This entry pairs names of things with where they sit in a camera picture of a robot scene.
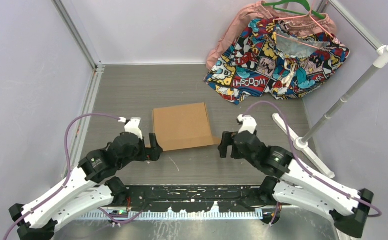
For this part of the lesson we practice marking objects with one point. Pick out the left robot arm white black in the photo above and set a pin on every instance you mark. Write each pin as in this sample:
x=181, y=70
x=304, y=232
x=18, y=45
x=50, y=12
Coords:
x=90, y=185

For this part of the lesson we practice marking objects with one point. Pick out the green plastic hanger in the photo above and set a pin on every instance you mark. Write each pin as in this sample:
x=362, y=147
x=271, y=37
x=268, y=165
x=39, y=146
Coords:
x=296, y=7

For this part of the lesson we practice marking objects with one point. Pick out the aluminium corner post left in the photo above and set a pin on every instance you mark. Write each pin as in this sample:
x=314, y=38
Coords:
x=67, y=19

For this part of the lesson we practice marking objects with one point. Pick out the white grey clothes rack stand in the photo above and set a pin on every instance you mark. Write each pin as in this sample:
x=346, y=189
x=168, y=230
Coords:
x=301, y=143

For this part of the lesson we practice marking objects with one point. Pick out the aluminium corner post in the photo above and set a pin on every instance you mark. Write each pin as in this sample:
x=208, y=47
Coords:
x=67, y=19
x=359, y=27

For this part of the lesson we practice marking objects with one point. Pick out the brown cardboard box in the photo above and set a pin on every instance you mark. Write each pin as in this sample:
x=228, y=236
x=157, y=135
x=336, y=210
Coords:
x=183, y=127

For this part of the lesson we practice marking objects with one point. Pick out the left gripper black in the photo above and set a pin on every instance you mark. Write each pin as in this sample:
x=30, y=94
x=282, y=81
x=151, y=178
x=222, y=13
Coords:
x=152, y=153

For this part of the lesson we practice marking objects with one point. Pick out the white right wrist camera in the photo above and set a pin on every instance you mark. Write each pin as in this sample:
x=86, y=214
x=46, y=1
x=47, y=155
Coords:
x=248, y=124

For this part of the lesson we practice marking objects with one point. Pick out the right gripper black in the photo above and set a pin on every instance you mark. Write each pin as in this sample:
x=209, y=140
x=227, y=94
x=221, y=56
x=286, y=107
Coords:
x=226, y=141

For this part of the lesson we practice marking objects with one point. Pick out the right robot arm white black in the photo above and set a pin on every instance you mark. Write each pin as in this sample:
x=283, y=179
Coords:
x=292, y=182

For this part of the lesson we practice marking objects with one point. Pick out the pink wire hanger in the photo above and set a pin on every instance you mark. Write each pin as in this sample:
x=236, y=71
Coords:
x=302, y=30

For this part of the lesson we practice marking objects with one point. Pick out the colourful comic print shorts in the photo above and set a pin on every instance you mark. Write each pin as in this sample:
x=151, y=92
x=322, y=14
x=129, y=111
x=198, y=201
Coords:
x=267, y=58

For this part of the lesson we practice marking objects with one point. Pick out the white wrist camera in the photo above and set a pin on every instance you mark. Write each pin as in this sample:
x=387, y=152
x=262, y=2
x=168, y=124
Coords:
x=248, y=124
x=132, y=125

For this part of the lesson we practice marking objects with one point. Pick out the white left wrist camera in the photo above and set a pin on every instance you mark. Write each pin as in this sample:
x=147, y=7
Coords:
x=132, y=125

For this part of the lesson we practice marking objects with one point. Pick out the aluminium corner post right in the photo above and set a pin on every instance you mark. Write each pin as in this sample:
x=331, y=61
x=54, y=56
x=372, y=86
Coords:
x=359, y=27

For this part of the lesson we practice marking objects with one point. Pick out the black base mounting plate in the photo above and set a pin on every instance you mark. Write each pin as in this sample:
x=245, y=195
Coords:
x=193, y=198

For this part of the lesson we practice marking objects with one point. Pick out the pink garment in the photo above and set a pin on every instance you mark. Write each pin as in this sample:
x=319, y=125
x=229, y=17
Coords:
x=238, y=24

